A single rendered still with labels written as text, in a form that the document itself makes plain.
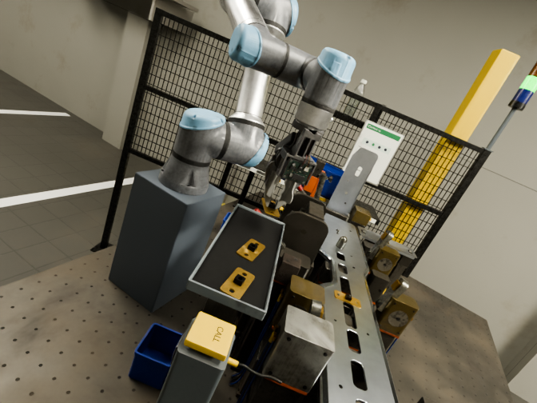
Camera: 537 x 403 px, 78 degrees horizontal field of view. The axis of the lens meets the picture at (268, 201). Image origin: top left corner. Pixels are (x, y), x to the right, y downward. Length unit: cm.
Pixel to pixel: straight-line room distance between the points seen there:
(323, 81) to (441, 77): 240
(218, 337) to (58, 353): 61
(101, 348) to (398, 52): 281
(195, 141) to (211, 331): 58
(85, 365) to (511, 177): 290
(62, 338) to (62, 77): 451
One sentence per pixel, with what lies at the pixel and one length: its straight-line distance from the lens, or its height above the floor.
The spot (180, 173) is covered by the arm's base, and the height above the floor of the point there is 115.
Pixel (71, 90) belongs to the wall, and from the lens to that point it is 520.
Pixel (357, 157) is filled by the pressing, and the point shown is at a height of 129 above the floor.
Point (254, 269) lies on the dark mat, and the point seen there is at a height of 116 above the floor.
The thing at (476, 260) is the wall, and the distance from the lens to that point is 324.
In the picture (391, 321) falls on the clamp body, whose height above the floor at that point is 97.
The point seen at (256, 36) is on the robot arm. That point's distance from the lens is 73.
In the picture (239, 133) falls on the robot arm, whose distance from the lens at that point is 99.
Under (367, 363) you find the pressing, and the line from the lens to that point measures 89.
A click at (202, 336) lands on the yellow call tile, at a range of 50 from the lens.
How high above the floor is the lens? 151
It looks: 21 degrees down
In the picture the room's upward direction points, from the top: 23 degrees clockwise
